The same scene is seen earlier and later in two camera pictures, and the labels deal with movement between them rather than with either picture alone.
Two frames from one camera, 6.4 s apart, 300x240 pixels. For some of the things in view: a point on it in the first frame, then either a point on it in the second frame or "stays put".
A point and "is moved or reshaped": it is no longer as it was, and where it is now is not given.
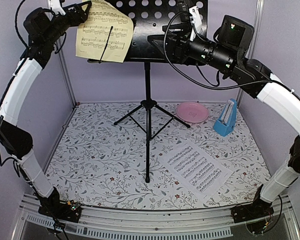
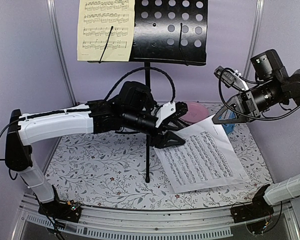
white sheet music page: [200, 170] is moved or reshaped
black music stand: [148, 16] stays put
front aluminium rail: [103, 221] stays put
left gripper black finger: [76, 14] to [168, 139]
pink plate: [192, 112] stays put
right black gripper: [181, 37] to [248, 98]
